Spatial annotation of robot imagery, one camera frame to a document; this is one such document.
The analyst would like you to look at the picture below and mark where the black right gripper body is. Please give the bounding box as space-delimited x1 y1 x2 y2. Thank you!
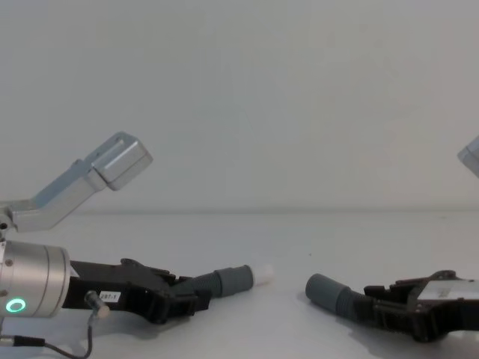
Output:
406 269 479 343

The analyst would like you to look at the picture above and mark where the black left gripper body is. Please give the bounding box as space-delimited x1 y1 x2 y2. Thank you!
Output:
61 257 177 325

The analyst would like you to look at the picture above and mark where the grey ribbed hose white tip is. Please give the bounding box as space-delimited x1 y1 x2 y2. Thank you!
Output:
191 263 275 301

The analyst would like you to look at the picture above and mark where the white table cloth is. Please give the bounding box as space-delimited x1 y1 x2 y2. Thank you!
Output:
0 211 479 359

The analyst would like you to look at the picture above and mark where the thin dark cable silver plug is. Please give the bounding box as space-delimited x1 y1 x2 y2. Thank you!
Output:
0 289 112 357

